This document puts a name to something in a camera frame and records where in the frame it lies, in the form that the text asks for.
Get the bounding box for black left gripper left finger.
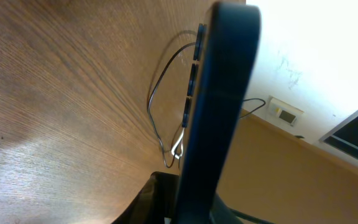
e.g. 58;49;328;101
112;171;179;224

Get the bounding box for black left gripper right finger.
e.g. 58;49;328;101
209;194;242;224

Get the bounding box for black USB charging cable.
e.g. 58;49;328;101
146;42;267;169

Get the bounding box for blue Samsung smartphone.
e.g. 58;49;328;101
172;2;261;223

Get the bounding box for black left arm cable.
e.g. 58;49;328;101
228;207;276;224

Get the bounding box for white power strip cord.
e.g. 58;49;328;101
170;126;186;160

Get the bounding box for white wall socket plate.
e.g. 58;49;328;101
267;97;304;127

